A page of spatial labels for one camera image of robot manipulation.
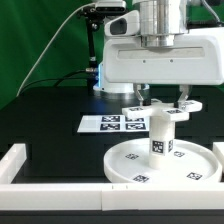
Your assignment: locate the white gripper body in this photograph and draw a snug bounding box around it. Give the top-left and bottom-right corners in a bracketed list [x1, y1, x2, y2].
[102, 27, 224, 85]

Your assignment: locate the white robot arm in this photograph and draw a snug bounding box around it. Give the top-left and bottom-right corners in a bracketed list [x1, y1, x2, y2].
[92, 0, 224, 109]

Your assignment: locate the white cable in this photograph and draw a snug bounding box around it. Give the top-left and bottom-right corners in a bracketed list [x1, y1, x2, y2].
[15, 3, 95, 98]

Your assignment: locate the white cross-shaped table base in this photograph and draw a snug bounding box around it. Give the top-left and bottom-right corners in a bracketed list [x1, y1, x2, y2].
[122, 99, 202, 122]

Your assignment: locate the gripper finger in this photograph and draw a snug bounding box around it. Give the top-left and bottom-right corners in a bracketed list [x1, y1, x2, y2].
[174, 85, 192, 109]
[133, 84, 149, 106]

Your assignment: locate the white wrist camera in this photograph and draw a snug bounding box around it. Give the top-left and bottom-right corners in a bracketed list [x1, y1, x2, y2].
[104, 10, 140, 37]

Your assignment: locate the white left fence bar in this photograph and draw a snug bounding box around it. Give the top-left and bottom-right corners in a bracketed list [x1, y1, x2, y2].
[0, 144, 27, 184]

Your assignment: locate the white round table top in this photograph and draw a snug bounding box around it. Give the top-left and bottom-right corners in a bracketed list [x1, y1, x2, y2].
[104, 138, 222, 184]

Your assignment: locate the black camera stand pole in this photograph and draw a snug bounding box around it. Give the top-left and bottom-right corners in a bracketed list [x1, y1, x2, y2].
[79, 4, 104, 96]

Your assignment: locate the white marker sheet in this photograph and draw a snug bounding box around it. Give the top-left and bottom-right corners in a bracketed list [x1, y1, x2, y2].
[78, 115, 149, 133]

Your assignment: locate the black cable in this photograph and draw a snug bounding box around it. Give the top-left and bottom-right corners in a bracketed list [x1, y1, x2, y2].
[22, 69, 98, 89]

